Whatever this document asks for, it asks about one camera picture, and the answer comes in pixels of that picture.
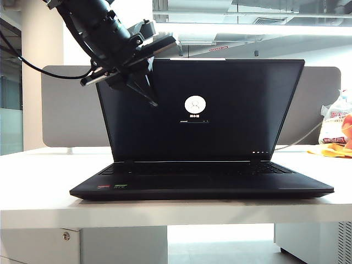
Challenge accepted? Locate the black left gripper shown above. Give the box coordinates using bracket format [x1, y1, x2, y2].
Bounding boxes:
[80, 35, 177, 107]

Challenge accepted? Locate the black laptop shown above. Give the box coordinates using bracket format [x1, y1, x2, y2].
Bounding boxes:
[69, 57, 335, 201]

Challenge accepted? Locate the hanging ceiling lamp fixture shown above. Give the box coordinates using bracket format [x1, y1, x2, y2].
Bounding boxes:
[175, 39, 218, 47]

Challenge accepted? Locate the grey fabric desk divider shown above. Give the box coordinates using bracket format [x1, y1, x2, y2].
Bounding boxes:
[41, 65, 342, 148]

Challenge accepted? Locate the long ceiling light strip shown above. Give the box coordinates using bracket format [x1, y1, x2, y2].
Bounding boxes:
[153, 23, 352, 36]

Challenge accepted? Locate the ceiling air vent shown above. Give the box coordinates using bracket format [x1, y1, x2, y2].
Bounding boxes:
[252, 16, 289, 26]

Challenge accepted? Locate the white drawer cabinet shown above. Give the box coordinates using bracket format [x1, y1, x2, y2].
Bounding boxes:
[0, 225, 169, 264]

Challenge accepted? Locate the white plastic bag red print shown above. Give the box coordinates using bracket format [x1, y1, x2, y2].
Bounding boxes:
[318, 89, 352, 145]

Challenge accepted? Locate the yellow cloth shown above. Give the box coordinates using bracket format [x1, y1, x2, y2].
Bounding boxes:
[306, 142, 352, 159]

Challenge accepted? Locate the orange red plastic bag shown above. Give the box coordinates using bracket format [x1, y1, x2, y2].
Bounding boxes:
[340, 114, 352, 150]

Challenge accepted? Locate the white cabinet with vent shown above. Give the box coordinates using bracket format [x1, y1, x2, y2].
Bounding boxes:
[273, 221, 352, 264]

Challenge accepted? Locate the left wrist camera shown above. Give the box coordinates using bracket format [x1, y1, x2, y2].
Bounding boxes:
[128, 20, 157, 42]

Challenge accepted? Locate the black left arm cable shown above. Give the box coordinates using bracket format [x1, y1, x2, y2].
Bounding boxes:
[0, 29, 94, 80]

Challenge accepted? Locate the grey power cable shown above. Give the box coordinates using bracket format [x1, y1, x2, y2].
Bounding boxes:
[274, 122, 323, 152]

